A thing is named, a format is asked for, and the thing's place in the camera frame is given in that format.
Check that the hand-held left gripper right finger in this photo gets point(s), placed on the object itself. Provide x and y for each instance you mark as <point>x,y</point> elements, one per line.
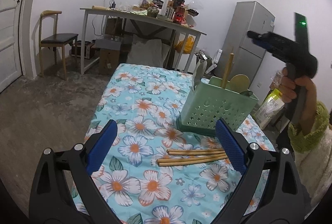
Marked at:
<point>230,147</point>

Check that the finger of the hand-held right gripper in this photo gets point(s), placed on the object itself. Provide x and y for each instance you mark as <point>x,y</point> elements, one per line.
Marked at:
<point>265,45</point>
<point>260,35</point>

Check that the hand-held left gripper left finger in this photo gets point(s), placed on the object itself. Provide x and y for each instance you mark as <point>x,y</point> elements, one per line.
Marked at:
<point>102,147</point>

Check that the green perforated utensil holder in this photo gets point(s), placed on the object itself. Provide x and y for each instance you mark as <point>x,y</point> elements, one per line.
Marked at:
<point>217,109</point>

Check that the set of bamboo chopsticks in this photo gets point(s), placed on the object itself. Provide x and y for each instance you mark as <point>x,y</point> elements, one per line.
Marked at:
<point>192,157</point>

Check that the white rice paddle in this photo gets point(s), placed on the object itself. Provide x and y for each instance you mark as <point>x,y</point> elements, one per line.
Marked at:
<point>199,72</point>

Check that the person's right hand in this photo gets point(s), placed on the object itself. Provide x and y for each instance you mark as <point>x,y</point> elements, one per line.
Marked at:
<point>310,99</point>

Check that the grey refrigerator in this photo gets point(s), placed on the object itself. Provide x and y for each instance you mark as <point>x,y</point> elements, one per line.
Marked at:
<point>249,39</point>

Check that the clear plastic bag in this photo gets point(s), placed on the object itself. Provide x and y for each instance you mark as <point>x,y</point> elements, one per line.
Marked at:
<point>277,79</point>

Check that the yellow green bag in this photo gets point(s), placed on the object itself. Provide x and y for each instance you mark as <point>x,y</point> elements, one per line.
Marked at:
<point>269,109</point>

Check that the blue floral blanket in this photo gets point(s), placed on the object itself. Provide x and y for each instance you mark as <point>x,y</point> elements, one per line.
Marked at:
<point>145,109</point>

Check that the dark green bag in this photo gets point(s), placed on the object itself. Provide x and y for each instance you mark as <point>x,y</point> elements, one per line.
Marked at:
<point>203,56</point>

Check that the yellow plastic bag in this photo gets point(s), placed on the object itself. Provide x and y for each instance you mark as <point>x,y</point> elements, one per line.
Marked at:
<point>185,44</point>

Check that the white cabinet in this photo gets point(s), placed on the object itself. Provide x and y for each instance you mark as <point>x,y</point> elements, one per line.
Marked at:
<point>185,61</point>

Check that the cooking oil bottle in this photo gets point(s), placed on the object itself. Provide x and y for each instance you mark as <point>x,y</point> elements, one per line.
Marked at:
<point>179,14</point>

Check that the cardboard box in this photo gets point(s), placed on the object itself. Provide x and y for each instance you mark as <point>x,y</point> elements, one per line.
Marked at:
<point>113,26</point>
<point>109,61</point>

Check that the white knife holder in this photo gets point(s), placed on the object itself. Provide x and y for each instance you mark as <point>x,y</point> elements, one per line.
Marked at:
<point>166,9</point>

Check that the black toaster oven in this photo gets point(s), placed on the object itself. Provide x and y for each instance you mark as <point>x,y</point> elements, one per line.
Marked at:
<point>83,50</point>

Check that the flat grey box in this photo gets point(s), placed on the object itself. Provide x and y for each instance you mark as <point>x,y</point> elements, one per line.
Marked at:
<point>108,43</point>

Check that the white sack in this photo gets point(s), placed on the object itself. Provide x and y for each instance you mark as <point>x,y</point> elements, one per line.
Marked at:
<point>146,51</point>

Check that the glass jar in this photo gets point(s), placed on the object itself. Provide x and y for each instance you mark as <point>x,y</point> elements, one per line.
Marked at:
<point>153,11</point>

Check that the wooden chair with black seat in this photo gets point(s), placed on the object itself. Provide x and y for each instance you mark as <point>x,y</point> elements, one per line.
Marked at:
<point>59,39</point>

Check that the grey framed wooden table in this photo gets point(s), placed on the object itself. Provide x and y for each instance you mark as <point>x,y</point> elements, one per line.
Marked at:
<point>134,16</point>

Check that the white panel door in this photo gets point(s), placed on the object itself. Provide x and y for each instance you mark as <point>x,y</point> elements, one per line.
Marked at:
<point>9,44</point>

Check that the wooden rolling pin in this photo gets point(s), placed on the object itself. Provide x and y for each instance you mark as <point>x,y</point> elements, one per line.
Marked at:
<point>99,7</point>

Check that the black charger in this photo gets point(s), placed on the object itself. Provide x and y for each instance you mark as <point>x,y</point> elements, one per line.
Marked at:
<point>112,4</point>

